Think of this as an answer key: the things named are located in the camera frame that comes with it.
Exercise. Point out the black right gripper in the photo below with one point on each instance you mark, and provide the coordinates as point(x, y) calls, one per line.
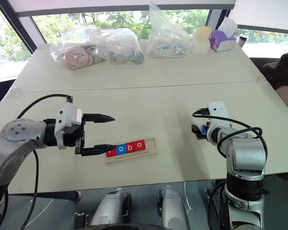
point(201, 133)

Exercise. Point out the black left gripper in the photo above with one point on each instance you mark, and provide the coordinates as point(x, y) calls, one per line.
point(73, 139)

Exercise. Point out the red letter tile b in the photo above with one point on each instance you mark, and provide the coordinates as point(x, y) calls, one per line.
point(131, 146)

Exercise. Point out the red letter tile o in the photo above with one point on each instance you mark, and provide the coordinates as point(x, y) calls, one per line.
point(139, 144)

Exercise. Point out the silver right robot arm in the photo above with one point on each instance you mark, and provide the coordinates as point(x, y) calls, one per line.
point(244, 153)

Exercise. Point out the person's bare forearm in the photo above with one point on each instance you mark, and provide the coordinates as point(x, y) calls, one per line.
point(285, 95)

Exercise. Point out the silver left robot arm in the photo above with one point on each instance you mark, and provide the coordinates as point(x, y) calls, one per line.
point(16, 134)

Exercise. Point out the red letter tile r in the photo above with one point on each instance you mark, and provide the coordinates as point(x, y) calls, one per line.
point(110, 154)

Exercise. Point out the blue letter tile o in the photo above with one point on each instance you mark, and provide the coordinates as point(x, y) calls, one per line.
point(122, 149)

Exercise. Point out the wooden letter tray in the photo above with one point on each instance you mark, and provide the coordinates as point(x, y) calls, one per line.
point(134, 157)

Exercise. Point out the silver left robot leg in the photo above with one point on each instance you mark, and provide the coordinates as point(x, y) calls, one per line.
point(110, 208)

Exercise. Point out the silver robot leg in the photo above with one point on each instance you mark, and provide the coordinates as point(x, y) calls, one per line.
point(172, 208)
point(110, 208)

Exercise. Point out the silver right robot leg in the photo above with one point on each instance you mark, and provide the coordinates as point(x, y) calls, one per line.
point(172, 208)

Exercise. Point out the pink plush toy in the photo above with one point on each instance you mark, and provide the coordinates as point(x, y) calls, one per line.
point(74, 57)

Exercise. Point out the gray cylindrical item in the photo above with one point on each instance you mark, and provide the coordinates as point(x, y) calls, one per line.
point(126, 57)

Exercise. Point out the white plastic container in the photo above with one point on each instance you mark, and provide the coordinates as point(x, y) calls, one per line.
point(200, 48)

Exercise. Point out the purple tissue box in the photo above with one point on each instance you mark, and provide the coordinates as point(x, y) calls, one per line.
point(218, 40)

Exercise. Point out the clear bag with gray item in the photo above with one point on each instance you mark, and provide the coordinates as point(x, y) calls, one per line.
point(122, 40)

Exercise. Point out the yellow plastic cup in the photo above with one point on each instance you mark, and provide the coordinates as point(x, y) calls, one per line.
point(202, 33)

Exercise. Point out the clear bag with pink plush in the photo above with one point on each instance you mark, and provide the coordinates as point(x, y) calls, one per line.
point(67, 38)

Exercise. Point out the silver can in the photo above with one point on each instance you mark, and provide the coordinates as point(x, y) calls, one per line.
point(241, 40)

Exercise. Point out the person in black clothing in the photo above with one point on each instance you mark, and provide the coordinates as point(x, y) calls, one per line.
point(285, 69)

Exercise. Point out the tall clear plastic bag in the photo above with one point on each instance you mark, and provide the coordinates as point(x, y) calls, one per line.
point(165, 33)

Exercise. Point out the white tissue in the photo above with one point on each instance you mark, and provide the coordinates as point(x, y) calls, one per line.
point(226, 26)

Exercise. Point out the wide white roller blind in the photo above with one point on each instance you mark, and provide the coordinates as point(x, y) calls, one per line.
point(110, 6)

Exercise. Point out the narrow white roller blind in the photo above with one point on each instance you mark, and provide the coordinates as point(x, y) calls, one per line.
point(266, 12)

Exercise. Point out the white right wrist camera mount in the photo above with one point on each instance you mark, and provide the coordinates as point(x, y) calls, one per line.
point(217, 109)

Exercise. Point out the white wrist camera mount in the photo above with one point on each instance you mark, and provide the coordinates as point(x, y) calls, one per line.
point(67, 117)
point(217, 109)

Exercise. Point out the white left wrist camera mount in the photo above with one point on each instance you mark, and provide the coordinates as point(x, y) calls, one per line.
point(67, 117)

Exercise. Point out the black table frame bar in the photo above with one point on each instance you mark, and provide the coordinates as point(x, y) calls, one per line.
point(60, 195)

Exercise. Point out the small black metal bracket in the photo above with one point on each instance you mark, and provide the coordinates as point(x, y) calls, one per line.
point(81, 218)

